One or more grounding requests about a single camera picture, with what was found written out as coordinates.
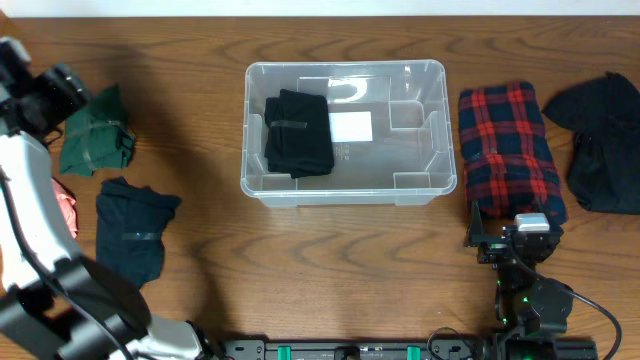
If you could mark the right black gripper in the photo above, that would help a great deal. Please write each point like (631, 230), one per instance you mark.
(494, 245)

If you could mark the black cloth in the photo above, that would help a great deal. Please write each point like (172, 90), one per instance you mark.
(299, 138)
(603, 114)

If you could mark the dark navy cloth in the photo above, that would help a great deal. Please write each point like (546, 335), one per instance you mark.
(131, 221)

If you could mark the green cloth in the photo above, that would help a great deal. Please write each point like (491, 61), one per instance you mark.
(98, 136)

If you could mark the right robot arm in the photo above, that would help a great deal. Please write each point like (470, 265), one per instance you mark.
(532, 308)

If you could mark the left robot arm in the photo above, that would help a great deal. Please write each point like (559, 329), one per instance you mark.
(60, 304)

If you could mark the white label in container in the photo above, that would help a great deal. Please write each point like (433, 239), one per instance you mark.
(349, 127)

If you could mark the clear plastic storage container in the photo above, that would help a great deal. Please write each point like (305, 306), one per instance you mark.
(410, 160)

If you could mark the red navy plaid cloth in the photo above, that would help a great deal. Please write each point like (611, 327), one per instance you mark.
(507, 160)

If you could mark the black crumpled cloth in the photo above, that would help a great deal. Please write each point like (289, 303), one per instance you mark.
(603, 114)

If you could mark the pink crumpled cloth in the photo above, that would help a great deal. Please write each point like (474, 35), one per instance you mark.
(67, 205)

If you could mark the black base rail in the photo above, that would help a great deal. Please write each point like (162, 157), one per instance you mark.
(438, 347)

